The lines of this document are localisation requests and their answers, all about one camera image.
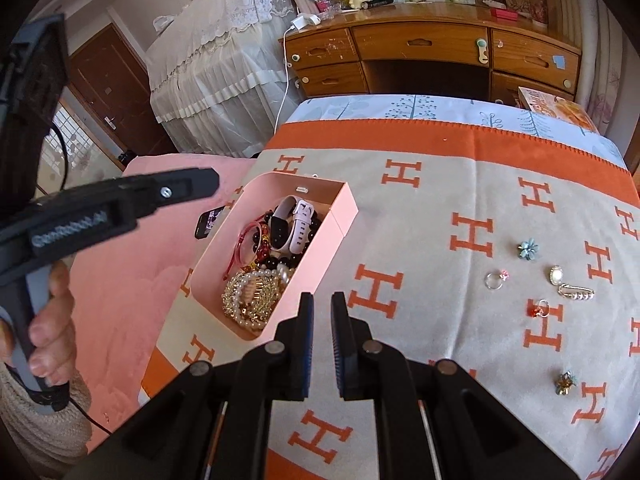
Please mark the gold teal flower charm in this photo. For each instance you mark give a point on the gold teal flower charm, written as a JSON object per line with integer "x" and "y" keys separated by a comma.
{"x": 565, "y": 382}

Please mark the oval white gem pendant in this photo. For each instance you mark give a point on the oval white gem pendant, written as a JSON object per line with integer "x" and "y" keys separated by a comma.
{"x": 555, "y": 275}

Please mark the person's left forearm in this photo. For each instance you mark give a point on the person's left forearm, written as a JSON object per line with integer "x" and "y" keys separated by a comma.
{"x": 30, "y": 435}

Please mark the light blue tree print sheet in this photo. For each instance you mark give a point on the light blue tree print sheet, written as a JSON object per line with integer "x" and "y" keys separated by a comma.
{"x": 400, "y": 107}

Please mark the blue sticker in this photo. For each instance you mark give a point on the blue sticker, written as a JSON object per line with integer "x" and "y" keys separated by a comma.
{"x": 559, "y": 62}

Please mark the white lace cover cloth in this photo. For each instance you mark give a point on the white lace cover cloth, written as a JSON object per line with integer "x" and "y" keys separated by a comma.
{"x": 215, "y": 70}

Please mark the orange book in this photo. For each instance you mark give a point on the orange book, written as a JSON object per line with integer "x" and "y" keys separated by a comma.
{"x": 555, "y": 107}

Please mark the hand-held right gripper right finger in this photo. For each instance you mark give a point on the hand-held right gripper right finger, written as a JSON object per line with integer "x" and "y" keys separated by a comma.
{"x": 337, "y": 345}

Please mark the green white hook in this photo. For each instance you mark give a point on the green white hook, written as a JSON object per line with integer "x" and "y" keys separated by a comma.
{"x": 482, "y": 51}

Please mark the red flat box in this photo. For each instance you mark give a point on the red flat box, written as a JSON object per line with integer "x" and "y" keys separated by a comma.
{"x": 502, "y": 13}

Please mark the teal flower brooch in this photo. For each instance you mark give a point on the teal flower brooch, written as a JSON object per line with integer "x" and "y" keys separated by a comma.
{"x": 528, "y": 251}

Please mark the white floral curtain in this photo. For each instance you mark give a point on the white floral curtain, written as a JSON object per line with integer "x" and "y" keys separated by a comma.
{"x": 600, "y": 60}

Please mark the white charger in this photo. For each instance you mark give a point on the white charger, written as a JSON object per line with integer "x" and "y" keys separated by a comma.
{"x": 306, "y": 21}

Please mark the orange patterned blanket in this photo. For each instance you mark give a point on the orange patterned blanket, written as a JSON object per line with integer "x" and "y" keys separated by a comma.
{"x": 425, "y": 260}

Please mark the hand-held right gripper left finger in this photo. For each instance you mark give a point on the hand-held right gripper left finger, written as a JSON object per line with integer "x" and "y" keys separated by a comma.
{"x": 308, "y": 345}

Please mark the lattice glass sliding door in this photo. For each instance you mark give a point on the lattice glass sliding door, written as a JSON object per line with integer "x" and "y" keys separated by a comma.
{"x": 80, "y": 150}

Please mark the black flashlight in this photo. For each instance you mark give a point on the black flashlight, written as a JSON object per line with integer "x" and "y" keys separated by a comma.
{"x": 377, "y": 2}

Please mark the brown wooden door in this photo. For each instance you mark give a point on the brown wooden door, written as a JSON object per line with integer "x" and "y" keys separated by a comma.
{"x": 110, "y": 75}

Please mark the pink rectangular box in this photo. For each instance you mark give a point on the pink rectangular box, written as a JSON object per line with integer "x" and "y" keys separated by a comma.
{"x": 330, "y": 225}

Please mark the pink blanket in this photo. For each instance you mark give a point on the pink blanket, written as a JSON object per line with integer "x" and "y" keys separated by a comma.
{"x": 140, "y": 285}

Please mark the black phone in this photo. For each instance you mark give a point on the black phone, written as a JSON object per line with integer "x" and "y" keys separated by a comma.
{"x": 207, "y": 222}

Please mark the silver pearl pin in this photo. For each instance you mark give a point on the silver pearl pin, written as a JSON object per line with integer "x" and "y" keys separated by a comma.
{"x": 580, "y": 296}

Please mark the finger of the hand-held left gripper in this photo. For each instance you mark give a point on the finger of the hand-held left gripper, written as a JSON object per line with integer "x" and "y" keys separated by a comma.
{"x": 175, "y": 190}

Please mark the person's left hand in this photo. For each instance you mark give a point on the person's left hand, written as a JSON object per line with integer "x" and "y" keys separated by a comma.
{"x": 50, "y": 330}

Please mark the wooden desk with drawers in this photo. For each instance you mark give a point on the wooden desk with drawers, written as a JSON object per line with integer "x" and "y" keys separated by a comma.
{"x": 420, "y": 40}

